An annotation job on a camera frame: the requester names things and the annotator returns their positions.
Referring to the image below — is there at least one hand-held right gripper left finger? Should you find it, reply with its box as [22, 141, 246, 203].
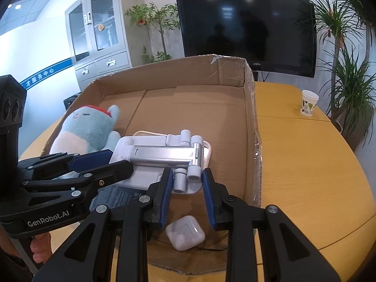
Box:
[32, 167, 174, 282]

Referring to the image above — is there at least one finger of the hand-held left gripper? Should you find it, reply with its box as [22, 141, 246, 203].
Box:
[22, 160, 134, 207]
[18, 149, 114, 183]

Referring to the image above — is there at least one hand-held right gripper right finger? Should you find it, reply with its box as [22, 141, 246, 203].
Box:
[201, 168, 343, 282]

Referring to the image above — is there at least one black product box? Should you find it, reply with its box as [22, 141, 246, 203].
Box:
[90, 184, 147, 212]

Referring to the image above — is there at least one white earbuds case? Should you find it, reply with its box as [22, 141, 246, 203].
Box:
[165, 215, 205, 251]

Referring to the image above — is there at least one silver white phone stand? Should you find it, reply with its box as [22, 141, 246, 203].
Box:
[109, 129, 206, 195]

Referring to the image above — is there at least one large cardboard box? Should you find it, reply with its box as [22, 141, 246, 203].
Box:
[41, 53, 263, 274]

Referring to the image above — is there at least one person's left hand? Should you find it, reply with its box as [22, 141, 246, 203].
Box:
[30, 232, 54, 265]

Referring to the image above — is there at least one blue plush toy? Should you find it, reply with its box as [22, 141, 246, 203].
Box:
[49, 104, 121, 156]

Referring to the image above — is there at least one grey glass-door cabinet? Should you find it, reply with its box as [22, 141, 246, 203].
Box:
[65, 0, 132, 91]

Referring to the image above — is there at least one patterned paper cup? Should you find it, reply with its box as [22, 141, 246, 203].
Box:
[300, 90, 319, 117]

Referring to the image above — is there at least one green leafy tree plant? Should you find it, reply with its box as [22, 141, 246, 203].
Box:
[126, 2, 181, 63]

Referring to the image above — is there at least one black television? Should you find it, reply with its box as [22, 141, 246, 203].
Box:
[175, 0, 318, 82]

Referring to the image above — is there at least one tall potted palm plant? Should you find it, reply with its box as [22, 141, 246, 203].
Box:
[295, 0, 376, 151]

